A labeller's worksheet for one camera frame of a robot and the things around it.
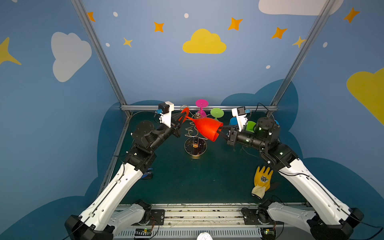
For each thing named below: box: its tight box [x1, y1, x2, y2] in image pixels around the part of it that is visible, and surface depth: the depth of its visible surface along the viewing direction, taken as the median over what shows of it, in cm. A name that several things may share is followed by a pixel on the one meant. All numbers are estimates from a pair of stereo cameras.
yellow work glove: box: [251, 166, 274, 200], surface depth 85 cm
